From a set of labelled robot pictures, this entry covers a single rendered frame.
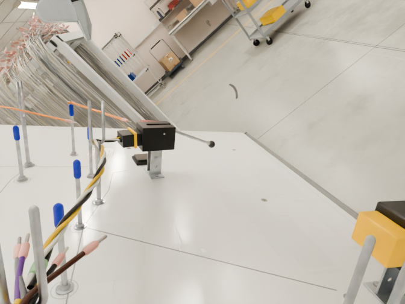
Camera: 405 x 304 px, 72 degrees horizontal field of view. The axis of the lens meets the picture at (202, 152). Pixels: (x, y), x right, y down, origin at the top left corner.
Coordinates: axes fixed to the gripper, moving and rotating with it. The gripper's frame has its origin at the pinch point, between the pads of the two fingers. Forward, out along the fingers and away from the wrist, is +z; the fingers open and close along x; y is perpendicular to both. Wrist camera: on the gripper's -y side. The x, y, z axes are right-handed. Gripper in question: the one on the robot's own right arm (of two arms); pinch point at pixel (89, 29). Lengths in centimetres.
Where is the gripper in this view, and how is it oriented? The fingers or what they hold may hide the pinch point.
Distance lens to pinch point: 46.8
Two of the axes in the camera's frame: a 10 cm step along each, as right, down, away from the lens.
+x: 4.7, 3.2, -8.2
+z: 2.8, 8.3, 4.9
